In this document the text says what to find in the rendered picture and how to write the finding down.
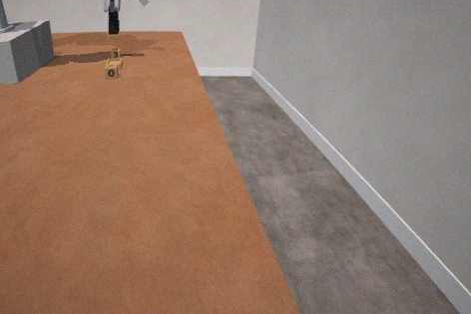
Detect tan number cube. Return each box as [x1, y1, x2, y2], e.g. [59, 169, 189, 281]
[105, 65, 118, 79]
[111, 48, 121, 59]

